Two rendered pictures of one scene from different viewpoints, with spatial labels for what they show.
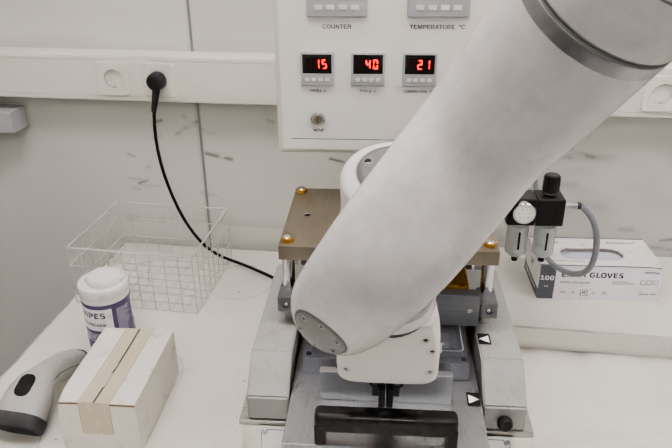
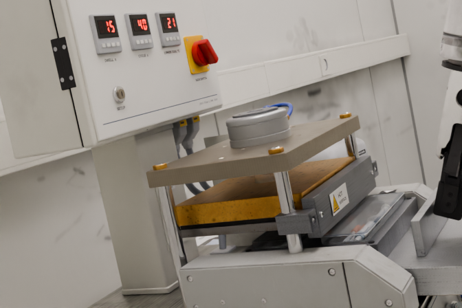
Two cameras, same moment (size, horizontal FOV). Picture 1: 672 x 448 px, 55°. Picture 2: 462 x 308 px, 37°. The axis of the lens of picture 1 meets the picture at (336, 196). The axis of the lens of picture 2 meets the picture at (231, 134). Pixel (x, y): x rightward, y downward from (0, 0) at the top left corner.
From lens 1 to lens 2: 0.93 m
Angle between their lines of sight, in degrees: 66
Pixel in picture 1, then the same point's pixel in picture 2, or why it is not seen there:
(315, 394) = (417, 258)
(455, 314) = (368, 179)
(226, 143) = not seen: outside the picture
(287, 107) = (92, 84)
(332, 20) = not seen: outside the picture
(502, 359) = (416, 187)
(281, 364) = (378, 256)
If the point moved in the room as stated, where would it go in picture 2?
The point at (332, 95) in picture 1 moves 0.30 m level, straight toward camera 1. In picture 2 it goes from (122, 64) to (358, 10)
